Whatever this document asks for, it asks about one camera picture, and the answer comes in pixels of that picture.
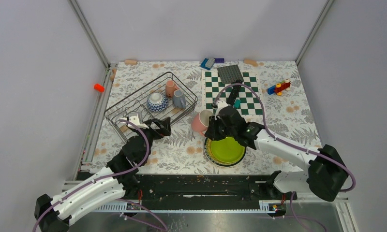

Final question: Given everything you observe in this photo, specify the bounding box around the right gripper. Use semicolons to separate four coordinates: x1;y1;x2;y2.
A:
205;115;237;141

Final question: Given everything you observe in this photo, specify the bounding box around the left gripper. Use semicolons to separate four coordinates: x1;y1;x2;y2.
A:
134;117;171;164

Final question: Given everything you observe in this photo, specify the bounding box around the woven bamboo tray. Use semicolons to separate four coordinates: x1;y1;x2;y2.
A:
205;137;246;166

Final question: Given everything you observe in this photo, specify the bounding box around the pink ceramic mug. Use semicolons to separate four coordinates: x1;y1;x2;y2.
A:
191;110;213;136

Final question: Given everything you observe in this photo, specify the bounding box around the white blue patterned bowl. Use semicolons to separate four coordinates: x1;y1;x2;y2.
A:
147;92;168;112

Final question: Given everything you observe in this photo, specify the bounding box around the black wire dish rack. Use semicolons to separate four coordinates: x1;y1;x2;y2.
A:
104;72;198;143

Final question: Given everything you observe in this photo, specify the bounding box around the grey dotted mug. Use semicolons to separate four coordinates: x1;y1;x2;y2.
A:
173;89;186;109

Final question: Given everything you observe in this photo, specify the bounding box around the white plate green red rim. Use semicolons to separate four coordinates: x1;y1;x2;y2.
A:
203;136;247;168

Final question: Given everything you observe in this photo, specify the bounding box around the salmon ceramic mug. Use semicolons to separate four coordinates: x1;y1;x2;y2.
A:
165;80;179;98

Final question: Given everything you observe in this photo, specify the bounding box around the lime green plate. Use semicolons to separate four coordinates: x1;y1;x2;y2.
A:
209;137;246;165

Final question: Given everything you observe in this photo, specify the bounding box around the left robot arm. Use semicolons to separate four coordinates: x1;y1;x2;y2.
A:
32;114;171;232

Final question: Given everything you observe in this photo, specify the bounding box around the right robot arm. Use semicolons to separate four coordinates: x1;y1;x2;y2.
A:
205;106;348;202

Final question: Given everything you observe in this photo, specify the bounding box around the teal rectangular block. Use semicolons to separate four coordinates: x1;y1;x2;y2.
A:
234;99;241;109

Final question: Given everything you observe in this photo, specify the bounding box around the green white chessboard mat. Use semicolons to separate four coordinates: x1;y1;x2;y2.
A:
202;70;263;116

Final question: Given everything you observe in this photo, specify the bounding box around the grey studded building plate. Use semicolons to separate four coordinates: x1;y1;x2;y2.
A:
217;65;243;84

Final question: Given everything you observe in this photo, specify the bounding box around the blue grey toy brick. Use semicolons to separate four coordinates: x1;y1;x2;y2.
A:
200;58;215;70

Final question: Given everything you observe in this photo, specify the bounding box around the tan wooden block left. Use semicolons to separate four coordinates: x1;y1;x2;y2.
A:
124;59;138;65

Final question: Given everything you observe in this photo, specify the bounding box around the purple toy brick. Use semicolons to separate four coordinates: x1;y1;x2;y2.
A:
214;58;225;64

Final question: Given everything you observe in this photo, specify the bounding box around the tan block at edge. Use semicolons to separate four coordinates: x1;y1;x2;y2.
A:
110;68;117;82

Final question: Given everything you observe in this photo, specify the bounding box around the colourful toy brick vehicle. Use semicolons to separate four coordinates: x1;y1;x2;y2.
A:
267;79;291;96

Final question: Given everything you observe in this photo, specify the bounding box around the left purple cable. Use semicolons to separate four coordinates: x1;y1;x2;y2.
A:
31;119;168;232

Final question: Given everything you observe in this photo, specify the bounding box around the purple cable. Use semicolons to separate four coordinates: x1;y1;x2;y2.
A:
31;119;168;232
212;83;357;232

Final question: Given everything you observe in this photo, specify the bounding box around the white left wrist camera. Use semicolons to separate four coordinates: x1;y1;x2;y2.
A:
127;112;149;129

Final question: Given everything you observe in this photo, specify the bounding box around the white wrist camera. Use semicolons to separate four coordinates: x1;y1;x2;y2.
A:
214;100;229;117
127;112;149;129

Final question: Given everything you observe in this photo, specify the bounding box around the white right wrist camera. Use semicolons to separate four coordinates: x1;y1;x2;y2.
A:
214;100;229;117

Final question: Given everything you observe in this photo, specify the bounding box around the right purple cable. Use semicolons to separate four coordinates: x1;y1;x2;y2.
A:
212;83;357;232

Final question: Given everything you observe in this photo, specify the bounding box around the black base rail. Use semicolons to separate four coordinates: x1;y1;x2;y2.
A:
74;173;310;212

